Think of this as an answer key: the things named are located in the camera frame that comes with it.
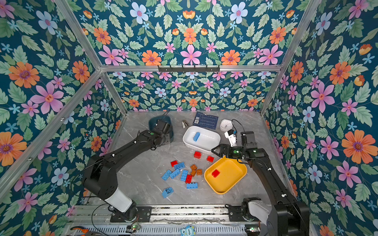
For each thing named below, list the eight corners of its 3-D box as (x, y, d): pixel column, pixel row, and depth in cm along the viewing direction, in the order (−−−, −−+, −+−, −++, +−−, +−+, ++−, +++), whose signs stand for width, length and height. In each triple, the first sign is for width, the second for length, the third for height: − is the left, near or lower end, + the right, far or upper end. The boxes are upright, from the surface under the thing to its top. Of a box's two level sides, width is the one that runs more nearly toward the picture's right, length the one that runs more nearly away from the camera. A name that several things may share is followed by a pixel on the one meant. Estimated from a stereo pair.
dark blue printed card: (192, 124, 114) (192, 123, 112) (197, 113, 122) (197, 111, 120) (215, 129, 111) (215, 128, 109) (218, 117, 118) (218, 116, 117)
